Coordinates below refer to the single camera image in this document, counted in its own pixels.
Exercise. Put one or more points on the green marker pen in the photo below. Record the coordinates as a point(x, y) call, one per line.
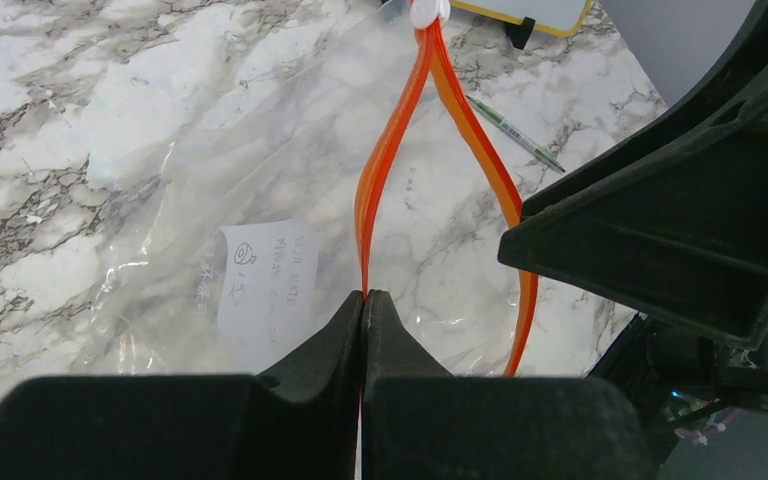
point(515, 134)

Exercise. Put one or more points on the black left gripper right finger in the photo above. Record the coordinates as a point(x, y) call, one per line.
point(421, 422)

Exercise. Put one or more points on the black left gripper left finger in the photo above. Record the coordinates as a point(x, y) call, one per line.
point(295, 420)

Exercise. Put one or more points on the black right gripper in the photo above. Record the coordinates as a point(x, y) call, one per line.
point(673, 222)

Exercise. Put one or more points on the clear zip bag orange zipper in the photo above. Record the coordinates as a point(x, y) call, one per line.
point(266, 265)

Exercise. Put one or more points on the whiteboard with wooden frame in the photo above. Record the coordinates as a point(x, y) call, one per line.
point(559, 18)

